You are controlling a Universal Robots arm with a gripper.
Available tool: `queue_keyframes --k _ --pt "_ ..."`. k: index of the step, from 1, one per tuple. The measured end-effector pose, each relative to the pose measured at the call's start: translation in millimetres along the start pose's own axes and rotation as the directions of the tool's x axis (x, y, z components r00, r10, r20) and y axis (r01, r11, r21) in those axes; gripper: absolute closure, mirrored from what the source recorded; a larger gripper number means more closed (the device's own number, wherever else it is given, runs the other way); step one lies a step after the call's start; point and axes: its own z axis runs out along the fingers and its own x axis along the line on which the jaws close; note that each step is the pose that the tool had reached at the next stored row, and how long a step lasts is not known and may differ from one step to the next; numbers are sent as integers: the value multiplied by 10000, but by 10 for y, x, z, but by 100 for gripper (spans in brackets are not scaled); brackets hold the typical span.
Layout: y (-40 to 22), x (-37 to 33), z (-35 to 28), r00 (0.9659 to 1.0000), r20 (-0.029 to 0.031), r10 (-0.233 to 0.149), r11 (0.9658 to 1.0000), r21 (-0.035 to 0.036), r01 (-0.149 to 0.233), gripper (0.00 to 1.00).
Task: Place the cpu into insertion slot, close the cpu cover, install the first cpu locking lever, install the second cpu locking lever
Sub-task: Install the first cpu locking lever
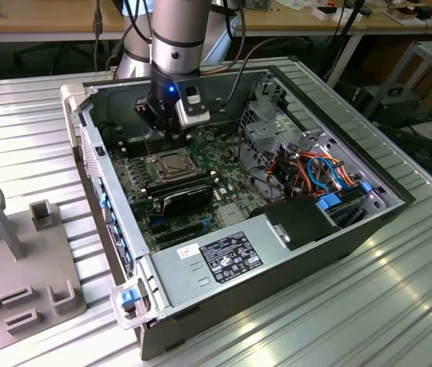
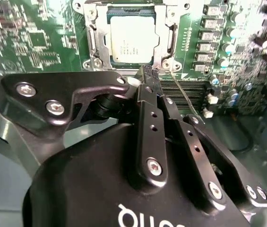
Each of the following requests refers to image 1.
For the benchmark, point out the black RAM slot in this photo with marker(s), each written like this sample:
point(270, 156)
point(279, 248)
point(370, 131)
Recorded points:
point(143, 138)
point(145, 147)
point(185, 189)
point(179, 181)

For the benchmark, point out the wooden desk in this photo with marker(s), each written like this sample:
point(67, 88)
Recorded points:
point(296, 23)
point(47, 19)

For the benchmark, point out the green motherboard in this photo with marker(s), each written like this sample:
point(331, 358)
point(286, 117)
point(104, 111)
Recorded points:
point(227, 172)

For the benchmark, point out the grey power supply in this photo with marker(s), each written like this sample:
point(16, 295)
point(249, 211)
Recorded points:
point(185, 279)

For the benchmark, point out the black expansion slot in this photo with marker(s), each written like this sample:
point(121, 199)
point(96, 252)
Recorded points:
point(179, 228)
point(183, 237)

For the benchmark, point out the black drive bay cover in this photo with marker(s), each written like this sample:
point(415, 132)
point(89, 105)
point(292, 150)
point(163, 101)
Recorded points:
point(299, 223)

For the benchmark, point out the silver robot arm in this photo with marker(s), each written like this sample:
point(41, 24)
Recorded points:
point(177, 38)

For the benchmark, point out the blue case latch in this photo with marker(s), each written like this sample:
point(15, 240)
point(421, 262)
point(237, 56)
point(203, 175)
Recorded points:
point(129, 299)

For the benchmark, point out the silver chipset heatsink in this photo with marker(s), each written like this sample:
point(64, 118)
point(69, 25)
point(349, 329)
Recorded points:
point(231, 214)

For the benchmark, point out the small black device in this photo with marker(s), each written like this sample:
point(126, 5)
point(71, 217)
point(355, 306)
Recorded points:
point(426, 11)

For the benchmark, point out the black equipment case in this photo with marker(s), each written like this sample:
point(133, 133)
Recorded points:
point(395, 109)

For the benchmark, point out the grey parts rack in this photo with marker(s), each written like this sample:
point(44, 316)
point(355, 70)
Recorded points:
point(43, 260)

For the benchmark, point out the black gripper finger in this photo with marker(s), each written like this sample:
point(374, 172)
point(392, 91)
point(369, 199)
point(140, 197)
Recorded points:
point(179, 137)
point(142, 106)

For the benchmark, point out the blue card retention clip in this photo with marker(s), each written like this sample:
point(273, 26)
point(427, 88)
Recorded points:
point(113, 218)
point(103, 200)
point(122, 243)

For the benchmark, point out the silver CPU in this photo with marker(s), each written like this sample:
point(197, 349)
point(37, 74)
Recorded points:
point(174, 164)

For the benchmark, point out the silver metal drive cage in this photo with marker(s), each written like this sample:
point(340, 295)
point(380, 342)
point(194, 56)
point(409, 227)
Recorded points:
point(277, 141)

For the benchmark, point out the white cardboard box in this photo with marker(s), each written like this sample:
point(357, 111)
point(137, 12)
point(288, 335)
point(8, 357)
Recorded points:
point(353, 16)

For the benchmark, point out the brown cardboard box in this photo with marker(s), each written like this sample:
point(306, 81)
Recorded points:
point(403, 17)

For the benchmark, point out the blue disk carrier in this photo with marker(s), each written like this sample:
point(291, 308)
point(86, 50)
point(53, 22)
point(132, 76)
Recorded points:
point(330, 201)

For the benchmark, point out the black graphics card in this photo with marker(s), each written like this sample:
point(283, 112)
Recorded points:
point(187, 204)

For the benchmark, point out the small blue clip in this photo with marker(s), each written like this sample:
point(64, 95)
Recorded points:
point(366, 187)

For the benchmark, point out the grey metal PC case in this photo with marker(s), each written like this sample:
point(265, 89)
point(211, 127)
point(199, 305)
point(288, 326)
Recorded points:
point(238, 306)

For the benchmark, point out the CPU socket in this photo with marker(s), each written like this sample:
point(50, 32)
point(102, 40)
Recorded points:
point(162, 177)

